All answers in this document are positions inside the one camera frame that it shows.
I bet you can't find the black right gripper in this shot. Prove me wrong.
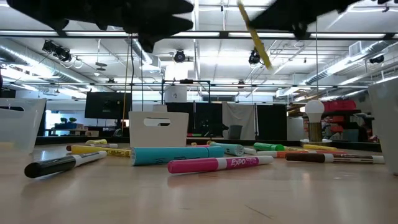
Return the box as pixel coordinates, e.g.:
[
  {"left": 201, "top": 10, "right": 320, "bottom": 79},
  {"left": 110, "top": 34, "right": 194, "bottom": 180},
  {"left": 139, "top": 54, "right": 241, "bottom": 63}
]
[{"left": 248, "top": 0, "right": 349, "bottom": 40}]

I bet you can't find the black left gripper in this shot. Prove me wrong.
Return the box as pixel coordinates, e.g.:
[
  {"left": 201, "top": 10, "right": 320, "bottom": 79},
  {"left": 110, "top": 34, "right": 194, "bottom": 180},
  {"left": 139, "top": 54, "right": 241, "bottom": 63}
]
[{"left": 121, "top": 0, "right": 195, "bottom": 53}]

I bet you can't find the white plastic bin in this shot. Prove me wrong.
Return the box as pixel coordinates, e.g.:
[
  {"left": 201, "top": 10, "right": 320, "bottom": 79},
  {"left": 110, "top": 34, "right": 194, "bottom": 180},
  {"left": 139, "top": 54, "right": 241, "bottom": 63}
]
[{"left": 128, "top": 111, "right": 190, "bottom": 149}]

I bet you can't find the thick green highlighter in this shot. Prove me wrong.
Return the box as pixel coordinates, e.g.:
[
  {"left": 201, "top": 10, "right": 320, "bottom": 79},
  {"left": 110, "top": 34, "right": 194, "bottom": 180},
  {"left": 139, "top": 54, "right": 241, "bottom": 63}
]
[{"left": 252, "top": 142, "right": 285, "bottom": 152}]

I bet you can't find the thick blue highlighter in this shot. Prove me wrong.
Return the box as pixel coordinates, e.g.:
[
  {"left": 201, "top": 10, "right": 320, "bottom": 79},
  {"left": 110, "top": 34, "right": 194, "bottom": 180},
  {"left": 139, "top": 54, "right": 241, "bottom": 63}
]
[
  {"left": 208, "top": 141, "right": 246, "bottom": 157},
  {"left": 131, "top": 145, "right": 225, "bottom": 167}
]

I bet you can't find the orange Expo marker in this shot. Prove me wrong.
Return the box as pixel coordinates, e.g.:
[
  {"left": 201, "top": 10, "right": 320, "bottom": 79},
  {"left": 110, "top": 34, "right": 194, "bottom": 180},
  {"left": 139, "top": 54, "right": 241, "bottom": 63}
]
[{"left": 256, "top": 149, "right": 346, "bottom": 159}]

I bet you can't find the pink Expo marker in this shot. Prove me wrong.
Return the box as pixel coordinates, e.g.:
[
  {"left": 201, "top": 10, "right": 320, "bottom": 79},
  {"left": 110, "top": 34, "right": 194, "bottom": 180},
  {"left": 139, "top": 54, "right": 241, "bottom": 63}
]
[{"left": 167, "top": 155, "right": 275, "bottom": 175}]

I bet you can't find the grey plastic bin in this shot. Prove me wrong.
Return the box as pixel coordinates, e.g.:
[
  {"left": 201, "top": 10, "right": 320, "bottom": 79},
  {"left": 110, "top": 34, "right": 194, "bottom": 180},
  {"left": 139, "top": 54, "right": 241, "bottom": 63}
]
[{"left": 368, "top": 76, "right": 398, "bottom": 175}]

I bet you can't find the clear plastic bin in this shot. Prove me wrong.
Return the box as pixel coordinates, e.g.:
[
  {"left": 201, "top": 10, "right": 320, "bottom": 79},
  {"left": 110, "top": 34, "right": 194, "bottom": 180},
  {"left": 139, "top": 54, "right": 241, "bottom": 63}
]
[{"left": 0, "top": 98, "right": 47, "bottom": 155}]

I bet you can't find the black dry-erase marker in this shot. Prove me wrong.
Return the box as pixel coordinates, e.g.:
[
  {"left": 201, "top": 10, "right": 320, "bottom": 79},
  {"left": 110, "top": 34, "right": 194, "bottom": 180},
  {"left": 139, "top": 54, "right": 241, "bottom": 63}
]
[{"left": 24, "top": 150, "right": 108, "bottom": 179}]

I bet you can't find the white box with number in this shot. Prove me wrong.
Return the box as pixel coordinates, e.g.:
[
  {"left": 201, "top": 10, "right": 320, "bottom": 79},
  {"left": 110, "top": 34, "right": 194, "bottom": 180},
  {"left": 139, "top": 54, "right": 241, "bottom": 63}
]
[{"left": 164, "top": 85, "right": 188, "bottom": 103}]

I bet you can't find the white hanging sheet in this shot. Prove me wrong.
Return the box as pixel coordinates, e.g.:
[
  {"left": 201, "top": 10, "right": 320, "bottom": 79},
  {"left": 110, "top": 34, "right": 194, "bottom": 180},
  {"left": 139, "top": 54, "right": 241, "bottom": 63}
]
[{"left": 221, "top": 101, "right": 257, "bottom": 141}]

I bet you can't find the black curtain panel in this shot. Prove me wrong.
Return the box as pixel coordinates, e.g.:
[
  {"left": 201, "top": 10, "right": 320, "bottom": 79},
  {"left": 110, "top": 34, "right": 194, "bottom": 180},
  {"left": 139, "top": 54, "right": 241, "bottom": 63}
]
[
  {"left": 165, "top": 102, "right": 223, "bottom": 138},
  {"left": 257, "top": 104, "right": 287, "bottom": 141}
]

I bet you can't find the light bulb on round base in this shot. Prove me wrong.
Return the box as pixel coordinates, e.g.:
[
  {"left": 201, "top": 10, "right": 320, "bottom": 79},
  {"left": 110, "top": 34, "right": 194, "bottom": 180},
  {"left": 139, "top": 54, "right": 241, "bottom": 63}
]
[{"left": 300, "top": 99, "right": 333, "bottom": 147}]

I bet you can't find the shelf with red bins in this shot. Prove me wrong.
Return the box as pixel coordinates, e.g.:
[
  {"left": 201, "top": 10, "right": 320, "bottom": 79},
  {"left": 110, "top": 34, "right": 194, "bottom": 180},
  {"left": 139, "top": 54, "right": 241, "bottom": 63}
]
[{"left": 322, "top": 99, "right": 379, "bottom": 142}]

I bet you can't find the grey trash can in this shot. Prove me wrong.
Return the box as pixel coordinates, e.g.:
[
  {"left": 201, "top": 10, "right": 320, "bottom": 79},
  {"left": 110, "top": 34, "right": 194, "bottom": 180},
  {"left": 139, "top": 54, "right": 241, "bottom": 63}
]
[{"left": 228, "top": 124, "right": 244, "bottom": 141}]

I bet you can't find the black metal stand frame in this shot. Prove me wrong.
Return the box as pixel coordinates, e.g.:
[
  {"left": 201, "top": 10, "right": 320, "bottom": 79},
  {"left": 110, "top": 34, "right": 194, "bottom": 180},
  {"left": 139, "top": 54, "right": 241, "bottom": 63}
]
[{"left": 160, "top": 79, "right": 212, "bottom": 104}]

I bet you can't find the black hanging cable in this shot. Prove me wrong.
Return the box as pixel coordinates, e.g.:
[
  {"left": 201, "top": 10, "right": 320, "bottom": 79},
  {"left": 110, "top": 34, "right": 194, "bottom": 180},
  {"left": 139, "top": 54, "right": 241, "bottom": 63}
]
[{"left": 130, "top": 35, "right": 136, "bottom": 112}]

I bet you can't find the silver ceiling duct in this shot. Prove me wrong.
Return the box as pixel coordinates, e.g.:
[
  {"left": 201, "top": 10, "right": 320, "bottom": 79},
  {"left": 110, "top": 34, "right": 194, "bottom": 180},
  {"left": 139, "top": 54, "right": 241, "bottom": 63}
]
[
  {"left": 0, "top": 43, "right": 94, "bottom": 91},
  {"left": 306, "top": 40, "right": 398, "bottom": 85}
]

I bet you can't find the black wall monitor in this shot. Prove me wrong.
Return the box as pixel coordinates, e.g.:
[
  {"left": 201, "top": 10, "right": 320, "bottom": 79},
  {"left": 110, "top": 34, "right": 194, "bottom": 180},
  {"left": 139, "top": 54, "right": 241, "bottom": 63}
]
[{"left": 84, "top": 91, "right": 132, "bottom": 120}]

